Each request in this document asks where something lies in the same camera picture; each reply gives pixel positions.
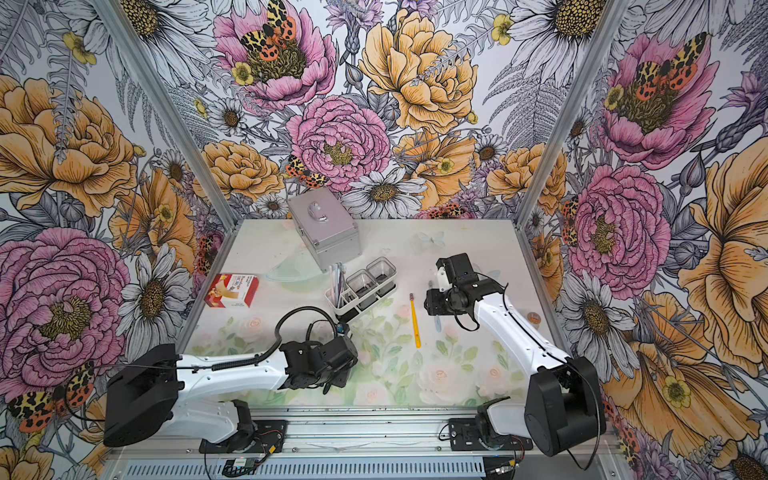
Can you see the silver aluminium first aid case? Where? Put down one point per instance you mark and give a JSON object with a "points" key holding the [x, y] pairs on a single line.
{"points": [[327, 229]]}

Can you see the aluminium frame post right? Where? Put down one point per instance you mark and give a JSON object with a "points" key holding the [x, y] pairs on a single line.
{"points": [[608, 26]]}

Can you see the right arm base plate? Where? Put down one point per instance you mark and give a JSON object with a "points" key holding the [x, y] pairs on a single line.
{"points": [[471, 434]]}

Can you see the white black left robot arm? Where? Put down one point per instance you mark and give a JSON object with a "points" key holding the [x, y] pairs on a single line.
{"points": [[171, 394]]}

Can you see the red bandage box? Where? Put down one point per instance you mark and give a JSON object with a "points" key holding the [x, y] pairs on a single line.
{"points": [[230, 290]]}

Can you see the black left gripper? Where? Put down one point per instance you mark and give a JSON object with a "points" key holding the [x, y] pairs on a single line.
{"points": [[339, 378]]}

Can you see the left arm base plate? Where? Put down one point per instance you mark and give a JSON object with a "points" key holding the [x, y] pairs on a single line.
{"points": [[261, 437]]}

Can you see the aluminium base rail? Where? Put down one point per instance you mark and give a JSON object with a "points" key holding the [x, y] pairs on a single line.
{"points": [[365, 443]]}

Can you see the yellow toothbrush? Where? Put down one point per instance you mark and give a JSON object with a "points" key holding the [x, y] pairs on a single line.
{"points": [[414, 322]]}

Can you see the white clear toothbrush holder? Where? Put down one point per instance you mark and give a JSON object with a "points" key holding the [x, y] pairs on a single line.
{"points": [[365, 288]]}

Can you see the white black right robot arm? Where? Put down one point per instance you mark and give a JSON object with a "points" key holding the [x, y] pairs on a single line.
{"points": [[563, 406]]}

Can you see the aluminium frame post left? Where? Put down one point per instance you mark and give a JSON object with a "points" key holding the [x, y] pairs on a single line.
{"points": [[143, 69]]}

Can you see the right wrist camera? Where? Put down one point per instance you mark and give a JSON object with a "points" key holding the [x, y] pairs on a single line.
{"points": [[442, 282]]}

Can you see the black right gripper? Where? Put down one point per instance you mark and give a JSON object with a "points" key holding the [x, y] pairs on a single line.
{"points": [[433, 305]]}

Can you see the aluminium frame post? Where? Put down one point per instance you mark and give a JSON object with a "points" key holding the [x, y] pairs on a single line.
{"points": [[608, 26], [143, 69]]}

